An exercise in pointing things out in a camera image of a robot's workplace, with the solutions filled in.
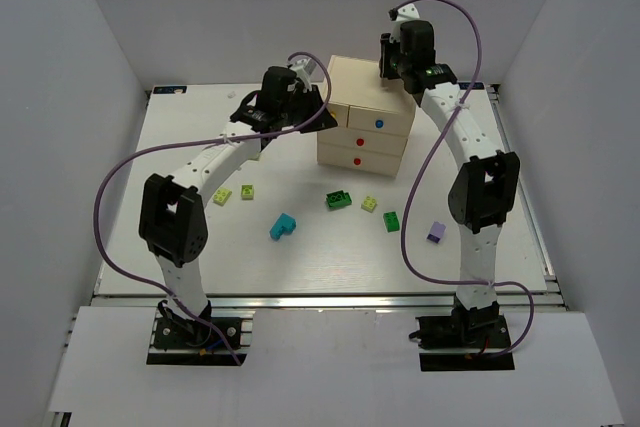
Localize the aluminium right rail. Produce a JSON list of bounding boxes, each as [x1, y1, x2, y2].
[[486, 84, 562, 297]]

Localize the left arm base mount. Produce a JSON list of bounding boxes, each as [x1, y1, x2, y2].
[[146, 300, 252, 367]]

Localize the yellow knob drawer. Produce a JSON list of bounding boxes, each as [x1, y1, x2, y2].
[[327, 103, 349, 128]]

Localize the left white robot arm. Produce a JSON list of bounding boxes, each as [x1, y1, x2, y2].
[[139, 58, 337, 320]]

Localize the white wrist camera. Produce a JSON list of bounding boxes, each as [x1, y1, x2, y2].
[[388, 3, 420, 23], [288, 58, 317, 86]]

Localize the upper red knob drawer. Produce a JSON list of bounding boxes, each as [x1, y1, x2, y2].
[[317, 127, 407, 157]]

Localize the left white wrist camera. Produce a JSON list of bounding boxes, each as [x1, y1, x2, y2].
[[288, 58, 317, 86]]

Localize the lime curved lego brick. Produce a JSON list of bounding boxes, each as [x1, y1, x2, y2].
[[212, 187, 232, 206]]

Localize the blue label sticker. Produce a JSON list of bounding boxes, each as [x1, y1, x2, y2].
[[458, 82, 485, 90], [152, 86, 187, 95]]

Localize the pale lime square lego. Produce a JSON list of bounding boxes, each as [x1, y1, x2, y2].
[[361, 196, 378, 213]]

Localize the aluminium rail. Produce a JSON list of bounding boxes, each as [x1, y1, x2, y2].
[[91, 284, 565, 309], [486, 84, 562, 297]]

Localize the right blue label sticker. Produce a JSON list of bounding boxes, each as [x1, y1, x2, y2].
[[458, 82, 485, 90]]

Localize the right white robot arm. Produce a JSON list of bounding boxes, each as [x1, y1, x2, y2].
[[379, 18, 520, 311]]

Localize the lower red knob drawer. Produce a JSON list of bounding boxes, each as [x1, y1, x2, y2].
[[317, 143, 402, 177]]

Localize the purple lego brick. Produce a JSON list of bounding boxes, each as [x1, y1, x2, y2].
[[426, 221, 446, 244]]

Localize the red knob drawer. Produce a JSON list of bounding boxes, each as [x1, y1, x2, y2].
[[317, 127, 407, 157], [317, 143, 402, 177]]

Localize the dark green long lego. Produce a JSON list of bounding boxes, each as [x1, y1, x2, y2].
[[326, 190, 352, 210]]

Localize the dark green square lego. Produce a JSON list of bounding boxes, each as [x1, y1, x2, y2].
[[383, 211, 401, 233]]

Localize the cream drawer cabinet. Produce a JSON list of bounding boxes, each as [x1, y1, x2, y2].
[[316, 55, 416, 177]]

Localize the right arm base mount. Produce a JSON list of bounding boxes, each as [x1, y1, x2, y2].
[[408, 301, 515, 372]]

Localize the left blue label sticker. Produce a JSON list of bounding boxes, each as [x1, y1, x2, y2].
[[152, 86, 187, 95]]

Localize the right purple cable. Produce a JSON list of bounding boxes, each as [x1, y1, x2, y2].
[[391, 0, 535, 359]]

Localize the lime printed lego brick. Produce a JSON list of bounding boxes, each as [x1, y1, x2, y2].
[[241, 184, 255, 200]]

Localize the teal lego brick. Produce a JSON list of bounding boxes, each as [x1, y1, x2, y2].
[[269, 213, 297, 241]]

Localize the blue knob drawer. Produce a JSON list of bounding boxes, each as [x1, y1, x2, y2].
[[347, 106, 415, 137]]

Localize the aluminium front rail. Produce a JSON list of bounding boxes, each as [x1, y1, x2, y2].
[[91, 284, 565, 309]]

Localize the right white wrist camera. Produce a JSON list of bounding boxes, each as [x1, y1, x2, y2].
[[388, 3, 420, 23]]

